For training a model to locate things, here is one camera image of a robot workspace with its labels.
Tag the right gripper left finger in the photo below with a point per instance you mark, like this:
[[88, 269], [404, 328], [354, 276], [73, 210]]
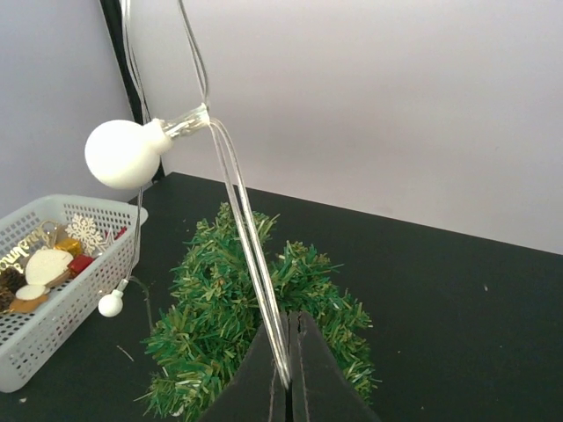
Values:
[[255, 393]]

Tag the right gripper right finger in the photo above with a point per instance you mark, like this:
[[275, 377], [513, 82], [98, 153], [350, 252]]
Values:
[[319, 392]]

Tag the small green christmas tree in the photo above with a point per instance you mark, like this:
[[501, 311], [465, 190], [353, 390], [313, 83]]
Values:
[[201, 340]]

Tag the silver red star ornament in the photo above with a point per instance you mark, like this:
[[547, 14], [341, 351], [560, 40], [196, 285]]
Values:
[[108, 240]]

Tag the white plastic basket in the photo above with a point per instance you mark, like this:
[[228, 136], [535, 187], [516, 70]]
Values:
[[29, 340]]

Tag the gold gift box ornament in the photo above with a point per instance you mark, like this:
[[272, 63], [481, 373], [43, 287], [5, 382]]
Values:
[[70, 245]]

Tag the white snowflake ornament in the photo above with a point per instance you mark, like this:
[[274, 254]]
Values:
[[85, 229]]

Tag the white round wooden ornament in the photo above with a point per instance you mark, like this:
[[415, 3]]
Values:
[[46, 265]]

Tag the brown pine cone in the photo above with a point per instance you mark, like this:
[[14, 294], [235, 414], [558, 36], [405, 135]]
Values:
[[11, 280]]

